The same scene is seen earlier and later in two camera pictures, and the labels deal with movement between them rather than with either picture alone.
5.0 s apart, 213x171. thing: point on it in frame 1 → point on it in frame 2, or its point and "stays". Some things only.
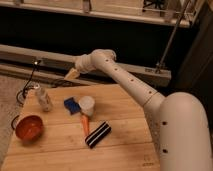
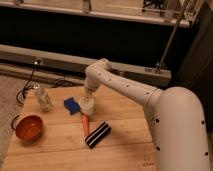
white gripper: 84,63 → 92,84
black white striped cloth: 97,134 stays
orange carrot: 85,124 stays
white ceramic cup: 86,104 stays
